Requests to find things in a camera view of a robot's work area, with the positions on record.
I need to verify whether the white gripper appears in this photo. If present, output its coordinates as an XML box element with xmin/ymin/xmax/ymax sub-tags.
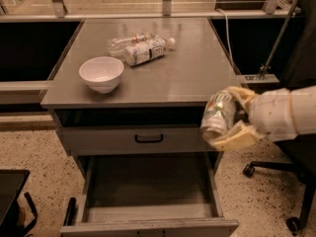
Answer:
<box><xmin>210</xmin><ymin>86</ymin><xmax>292</xmax><ymax>152</ymax></box>

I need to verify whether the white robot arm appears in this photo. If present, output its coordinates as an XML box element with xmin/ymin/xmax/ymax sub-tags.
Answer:
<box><xmin>203</xmin><ymin>86</ymin><xmax>316</xmax><ymax>152</ymax></box>

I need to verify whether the grey metal drawer cabinet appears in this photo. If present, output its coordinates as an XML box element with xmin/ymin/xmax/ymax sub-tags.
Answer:
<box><xmin>39</xmin><ymin>17</ymin><xmax>251</xmax><ymax>237</ymax></box>

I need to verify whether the open grey middle drawer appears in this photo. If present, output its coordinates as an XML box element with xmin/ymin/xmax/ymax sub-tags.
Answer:
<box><xmin>60</xmin><ymin>153</ymin><xmax>239</xmax><ymax>237</ymax></box>

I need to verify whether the closed grey top drawer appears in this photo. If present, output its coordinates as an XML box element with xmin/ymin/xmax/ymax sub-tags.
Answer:
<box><xmin>56</xmin><ymin>125</ymin><xmax>213</xmax><ymax>156</ymax></box>

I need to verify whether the metal rod with clamp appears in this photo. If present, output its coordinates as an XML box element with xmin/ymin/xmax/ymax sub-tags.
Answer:
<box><xmin>256</xmin><ymin>0</ymin><xmax>299</xmax><ymax>80</ymax></box>

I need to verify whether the black office chair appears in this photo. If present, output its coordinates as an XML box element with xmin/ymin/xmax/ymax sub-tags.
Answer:
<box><xmin>243</xmin><ymin>0</ymin><xmax>316</xmax><ymax>232</ymax></box>

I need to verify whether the white labelled plastic bottle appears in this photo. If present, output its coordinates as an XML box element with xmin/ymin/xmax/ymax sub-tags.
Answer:
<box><xmin>123</xmin><ymin>36</ymin><xmax>176</xmax><ymax>66</ymax></box>

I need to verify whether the clear empty plastic bottle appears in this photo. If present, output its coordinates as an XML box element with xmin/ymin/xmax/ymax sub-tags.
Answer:
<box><xmin>108</xmin><ymin>32</ymin><xmax>153</xmax><ymax>57</ymax></box>

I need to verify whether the white ceramic bowl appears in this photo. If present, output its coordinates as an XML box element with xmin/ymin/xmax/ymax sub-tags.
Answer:
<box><xmin>79</xmin><ymin>56</ymin><xmax>124</xmax><ymax>93</ymax></box>

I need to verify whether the black side table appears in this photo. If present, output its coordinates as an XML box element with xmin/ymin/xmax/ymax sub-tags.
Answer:
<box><xmin>0</xmin><ymin>169</ymin><xmax>38</xmax><ymax>237</ymax></box>

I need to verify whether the white cable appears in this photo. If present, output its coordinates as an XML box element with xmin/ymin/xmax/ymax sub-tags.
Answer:
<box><xmin>215</xmin><ymin>7</ymin><xmax>235</xmax><ymax>67</ymax></box>

